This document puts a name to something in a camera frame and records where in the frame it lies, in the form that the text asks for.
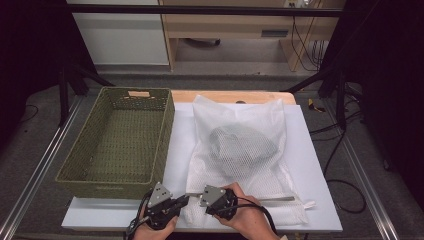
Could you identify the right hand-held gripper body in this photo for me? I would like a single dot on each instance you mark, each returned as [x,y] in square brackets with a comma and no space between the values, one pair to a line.
[213,196]

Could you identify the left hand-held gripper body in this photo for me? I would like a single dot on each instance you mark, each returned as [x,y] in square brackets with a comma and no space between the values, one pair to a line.
[159,196]

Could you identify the light blue denim jeans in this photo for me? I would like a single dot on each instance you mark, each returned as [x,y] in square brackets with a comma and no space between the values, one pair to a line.
[241,146]

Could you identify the green woven basket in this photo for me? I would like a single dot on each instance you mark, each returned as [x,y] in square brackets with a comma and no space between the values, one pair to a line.
[120,143]

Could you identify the white mesh laundry bag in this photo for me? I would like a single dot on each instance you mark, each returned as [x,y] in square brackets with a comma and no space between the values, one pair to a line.
[240,113]

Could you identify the person's left hand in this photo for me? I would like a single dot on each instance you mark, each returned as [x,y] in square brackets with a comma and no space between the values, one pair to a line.
[155,235]

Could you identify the person's right hand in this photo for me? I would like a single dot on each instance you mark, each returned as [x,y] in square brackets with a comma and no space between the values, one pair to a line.
[251,223]

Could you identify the black round table grommet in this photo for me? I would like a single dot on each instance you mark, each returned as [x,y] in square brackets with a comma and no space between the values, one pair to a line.
[240,102]

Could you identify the white board sheet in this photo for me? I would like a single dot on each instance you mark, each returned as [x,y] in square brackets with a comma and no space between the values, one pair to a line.
[310,140]

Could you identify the yellow and black tool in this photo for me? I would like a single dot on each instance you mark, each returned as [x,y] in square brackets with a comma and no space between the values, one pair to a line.
[313,106]

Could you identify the black metal stand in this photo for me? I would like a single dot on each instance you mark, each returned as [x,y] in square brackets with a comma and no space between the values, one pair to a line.
[340,100]
[63,96]

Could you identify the white cabinet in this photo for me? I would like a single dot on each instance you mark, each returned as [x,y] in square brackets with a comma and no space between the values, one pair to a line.
[123,40]

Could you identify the light wooden desk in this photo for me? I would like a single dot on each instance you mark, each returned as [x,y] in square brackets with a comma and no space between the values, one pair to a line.
[230,25]

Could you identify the grey desk label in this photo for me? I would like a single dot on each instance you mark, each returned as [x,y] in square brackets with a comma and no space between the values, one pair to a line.
[274,33]

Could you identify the dark curtain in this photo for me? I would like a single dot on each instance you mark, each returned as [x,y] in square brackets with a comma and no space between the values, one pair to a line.
[30,50]
[390,83]

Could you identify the white power strip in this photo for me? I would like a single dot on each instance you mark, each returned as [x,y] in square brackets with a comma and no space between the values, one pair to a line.
[296,3]

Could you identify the aluminium rail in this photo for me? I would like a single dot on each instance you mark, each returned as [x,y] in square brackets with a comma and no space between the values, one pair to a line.
[380,220]
[41,166]

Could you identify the black horizontal frame bar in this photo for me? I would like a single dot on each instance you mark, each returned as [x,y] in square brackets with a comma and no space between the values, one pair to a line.
[200,10]

